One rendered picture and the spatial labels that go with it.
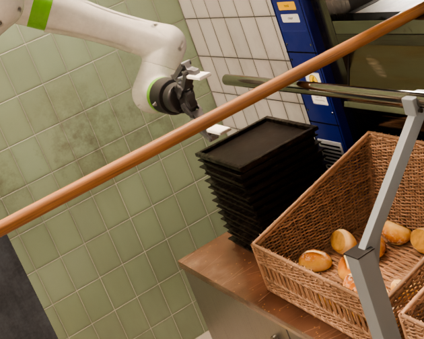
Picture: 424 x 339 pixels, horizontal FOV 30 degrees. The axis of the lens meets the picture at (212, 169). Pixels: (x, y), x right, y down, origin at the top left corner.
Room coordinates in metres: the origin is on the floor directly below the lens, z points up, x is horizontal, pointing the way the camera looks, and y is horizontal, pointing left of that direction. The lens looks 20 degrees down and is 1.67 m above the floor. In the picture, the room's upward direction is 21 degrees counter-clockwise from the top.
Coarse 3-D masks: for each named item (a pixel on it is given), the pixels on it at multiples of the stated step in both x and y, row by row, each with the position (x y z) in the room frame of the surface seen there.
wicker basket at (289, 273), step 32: (352, 160) 2.09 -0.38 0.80; (384, 160) 2.05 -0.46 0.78; (320, 192) 2.04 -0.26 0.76; (416, 192) 1.93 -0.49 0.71; (320, 224) 2.03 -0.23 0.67; (352, 224) 2.06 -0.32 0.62; (256, 256) 1.94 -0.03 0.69; (288, 256) 1.98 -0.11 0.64; (384, 256) 1.89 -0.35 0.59; (416, 256) 1.83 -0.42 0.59; (288, 288) 1.85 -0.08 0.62; (320, 288) 1.67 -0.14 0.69; (416, 288) 1.48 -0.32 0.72; (352, 320) 1.57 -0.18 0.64
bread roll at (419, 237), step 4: (420, 228) 1.85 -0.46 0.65; (412, 232) 1.86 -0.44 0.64; (416, 232) 1.85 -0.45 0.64; (420, 232) 1.83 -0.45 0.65; (412, 236) 1.86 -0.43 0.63; (416, 236) 1.84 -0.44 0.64; (420, 236) 1.83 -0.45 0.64; (412, 240) 1.85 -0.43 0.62; (416, 240) 1.84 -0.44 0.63; (420, 240) 1.82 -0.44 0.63; (412, 244) 1.85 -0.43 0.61; (416, 244) 1.83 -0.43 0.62; (420, 244) 1.81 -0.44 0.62; (416, 248) 1.82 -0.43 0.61; (420, 248) 1.81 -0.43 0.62; (420, 252) 1.82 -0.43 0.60
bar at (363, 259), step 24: (336, 96) 1.60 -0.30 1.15; (360, 96) 1.52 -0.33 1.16; (384, 96) 1.45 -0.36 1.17; (408, 96) 1.39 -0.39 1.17; (408, 120) 1.38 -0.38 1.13; (408, 144) 1.36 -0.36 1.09; (384, 192) 1.33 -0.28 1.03; (384, 216) 1.32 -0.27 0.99; (360, 264) 1.28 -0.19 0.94; (360, 288) 1.30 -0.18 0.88; (384, 288) 1.29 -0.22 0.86; (384, 312) 1.29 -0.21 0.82; (384, 336) 1.28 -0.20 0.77
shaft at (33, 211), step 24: (384, 24) 1.83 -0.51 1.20; (336, 48) 1.78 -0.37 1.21; (288, 72) 1.73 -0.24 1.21; (312, 72) 1.75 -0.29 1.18; (240, 96) 1.68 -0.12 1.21; (264, 96) 1.69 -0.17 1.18; (192, 120) 1.63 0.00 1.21; (216, 120) 1.64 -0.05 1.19; (168, 144) 1.59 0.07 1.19; (120, 168) 1.55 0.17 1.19; (72, 192) 1.51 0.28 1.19; (24, 216) 1.47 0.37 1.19
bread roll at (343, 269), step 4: (344, 256) 1.86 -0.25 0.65; (340, 260) 1.86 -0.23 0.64; (344, 260) 1.84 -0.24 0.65; (340, 264) 1.84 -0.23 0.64; (344, 264) 1.83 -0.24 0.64; (348, 264) 1.82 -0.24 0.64; (340, 268) 1.83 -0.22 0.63; (344, 268) 1.82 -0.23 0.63; (348, 268) 1.81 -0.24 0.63; (340, 272) 1.83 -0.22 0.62; (344, 272) 1.82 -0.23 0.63; (348, 272) 1.81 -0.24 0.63; (340, 276) 1.83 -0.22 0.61; (344, 276) 1.81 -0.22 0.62
